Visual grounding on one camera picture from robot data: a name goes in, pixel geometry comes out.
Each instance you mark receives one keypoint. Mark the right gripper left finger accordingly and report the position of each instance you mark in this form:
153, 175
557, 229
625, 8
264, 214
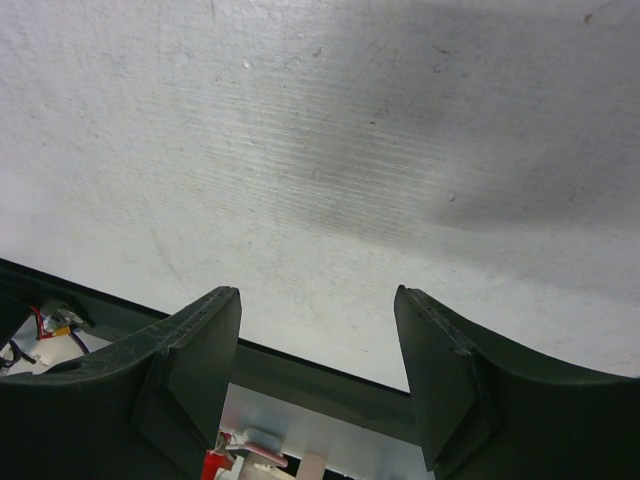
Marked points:
144, 407

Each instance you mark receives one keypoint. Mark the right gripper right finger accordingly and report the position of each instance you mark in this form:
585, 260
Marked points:
487, 407

